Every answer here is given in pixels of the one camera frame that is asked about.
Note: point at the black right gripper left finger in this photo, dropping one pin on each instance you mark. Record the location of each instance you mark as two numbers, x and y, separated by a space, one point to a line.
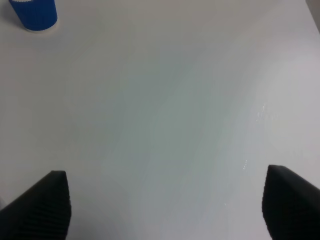
43 212

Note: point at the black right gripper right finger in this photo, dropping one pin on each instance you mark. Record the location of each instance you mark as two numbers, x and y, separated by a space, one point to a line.
290 205

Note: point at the white cup blue sleeve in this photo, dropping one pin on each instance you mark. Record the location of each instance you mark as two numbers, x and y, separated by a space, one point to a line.
36 15

